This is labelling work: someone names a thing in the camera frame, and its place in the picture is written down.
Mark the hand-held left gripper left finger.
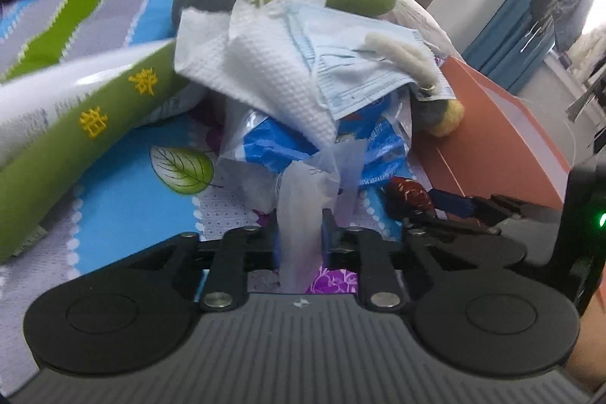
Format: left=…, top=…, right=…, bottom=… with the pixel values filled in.
left=112, top=214, right=284, bottom=313

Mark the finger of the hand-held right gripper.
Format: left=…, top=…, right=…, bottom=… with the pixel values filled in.
left=402, top=212, right=503, bottom=237
left=428, top=190, right=566, bottom=227

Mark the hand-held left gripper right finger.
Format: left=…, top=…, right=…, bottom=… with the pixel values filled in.
left=321, top=209, right=527, bottom=311

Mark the translucent white plastic bag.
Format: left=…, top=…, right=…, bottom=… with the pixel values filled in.
left=275, top=134, right=367, bottom=293

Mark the red candy wrapper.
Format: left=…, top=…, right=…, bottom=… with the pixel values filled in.
left=387, top=176, right=437, bottom=216

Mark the orange box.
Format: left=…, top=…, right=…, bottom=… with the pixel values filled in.
left=409, top=56, right=573, bottom=225

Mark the blue face mask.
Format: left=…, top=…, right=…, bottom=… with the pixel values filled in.
left=279, top=2, right=455, bottom=121

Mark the person's right forearm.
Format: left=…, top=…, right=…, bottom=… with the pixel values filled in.
left=565, top=302, right=606, bottom=393

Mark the blue printed plastic packet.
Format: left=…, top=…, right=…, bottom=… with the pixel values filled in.
left=218, top=94, right=415, bottom=206

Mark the colourful printed bedsheet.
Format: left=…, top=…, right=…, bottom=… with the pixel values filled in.
left=0, top=0, right=429, bottom=307

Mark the white paper towel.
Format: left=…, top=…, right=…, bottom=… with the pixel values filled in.
left=174, top=0, right=342, bottom=149

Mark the blue curtain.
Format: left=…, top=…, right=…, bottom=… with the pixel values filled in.
left=461, top=0, right=606, bottom=102

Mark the dark hanging garment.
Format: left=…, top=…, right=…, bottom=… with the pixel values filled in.
left=521, top=0, right=584, bottom=55

